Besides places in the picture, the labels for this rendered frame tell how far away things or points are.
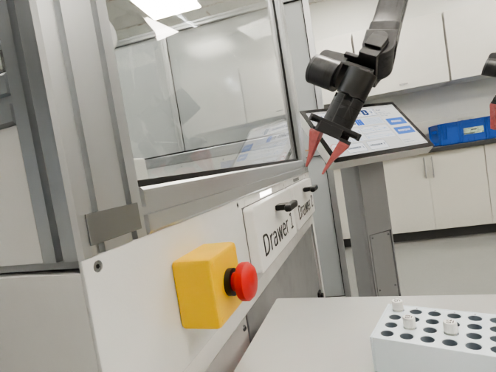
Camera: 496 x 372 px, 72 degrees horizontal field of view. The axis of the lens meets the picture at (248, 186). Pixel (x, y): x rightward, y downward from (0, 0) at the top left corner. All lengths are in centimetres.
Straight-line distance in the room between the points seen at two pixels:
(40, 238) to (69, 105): 10
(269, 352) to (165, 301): 17
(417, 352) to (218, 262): 21
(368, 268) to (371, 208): 26
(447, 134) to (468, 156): 29
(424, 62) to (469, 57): 41
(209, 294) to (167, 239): 7
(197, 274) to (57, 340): 12
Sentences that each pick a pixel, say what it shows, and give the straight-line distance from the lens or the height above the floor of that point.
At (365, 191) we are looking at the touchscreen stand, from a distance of 155.
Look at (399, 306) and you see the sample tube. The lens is 46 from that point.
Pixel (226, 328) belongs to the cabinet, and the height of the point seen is 78.
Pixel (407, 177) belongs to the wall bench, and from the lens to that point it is 370.
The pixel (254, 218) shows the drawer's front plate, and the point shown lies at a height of 91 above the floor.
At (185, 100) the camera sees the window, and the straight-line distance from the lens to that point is 48.
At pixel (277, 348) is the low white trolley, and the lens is 48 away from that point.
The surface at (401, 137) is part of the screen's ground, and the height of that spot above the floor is 102.
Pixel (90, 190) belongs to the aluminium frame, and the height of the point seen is 99.
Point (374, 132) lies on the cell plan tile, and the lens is 156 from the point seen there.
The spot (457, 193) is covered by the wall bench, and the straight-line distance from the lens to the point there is 384.
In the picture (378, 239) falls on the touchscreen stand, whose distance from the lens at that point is 161.
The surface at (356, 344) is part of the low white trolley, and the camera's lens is 47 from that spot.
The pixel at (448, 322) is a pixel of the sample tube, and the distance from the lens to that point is 41.
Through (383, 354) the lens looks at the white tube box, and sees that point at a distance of 41.
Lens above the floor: 99
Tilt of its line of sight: 3 degrees down
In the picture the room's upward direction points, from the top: 9 degrees counter-clockwise
